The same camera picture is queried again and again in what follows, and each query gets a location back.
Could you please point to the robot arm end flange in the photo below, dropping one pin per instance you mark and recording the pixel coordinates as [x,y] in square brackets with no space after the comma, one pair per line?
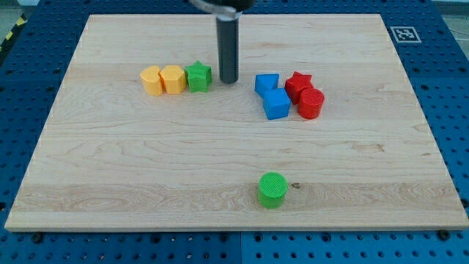
[223,9]

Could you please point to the green star block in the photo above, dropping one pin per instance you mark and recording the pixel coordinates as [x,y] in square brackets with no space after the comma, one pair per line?
[199,77]

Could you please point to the red star block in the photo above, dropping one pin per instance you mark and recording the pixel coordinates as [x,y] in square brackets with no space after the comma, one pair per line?
[296,84]

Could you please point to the blue cube block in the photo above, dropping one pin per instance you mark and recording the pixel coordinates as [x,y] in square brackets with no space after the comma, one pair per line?
[276,103]

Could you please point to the blue triangle block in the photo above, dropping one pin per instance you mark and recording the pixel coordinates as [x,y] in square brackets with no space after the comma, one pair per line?
[265,83]

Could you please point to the green cylinder block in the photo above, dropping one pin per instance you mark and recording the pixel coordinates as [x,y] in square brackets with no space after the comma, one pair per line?
[272,189]

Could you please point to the yellow pentagon block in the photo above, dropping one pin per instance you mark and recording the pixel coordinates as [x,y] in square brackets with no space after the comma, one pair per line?
[174,79]

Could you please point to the red cylinder block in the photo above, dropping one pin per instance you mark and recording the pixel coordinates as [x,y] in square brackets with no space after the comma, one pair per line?
[310,103]

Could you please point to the yellow heart block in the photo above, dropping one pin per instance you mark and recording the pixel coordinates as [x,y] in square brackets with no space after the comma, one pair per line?
[151,80]

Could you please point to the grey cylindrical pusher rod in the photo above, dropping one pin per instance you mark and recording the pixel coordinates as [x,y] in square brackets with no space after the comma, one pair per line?
[228,50]

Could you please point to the light wooden board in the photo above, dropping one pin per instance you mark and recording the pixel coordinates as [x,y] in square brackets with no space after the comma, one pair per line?
[112,158]

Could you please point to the white fiducial marker tag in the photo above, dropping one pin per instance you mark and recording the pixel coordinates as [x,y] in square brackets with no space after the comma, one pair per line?
[405,34]

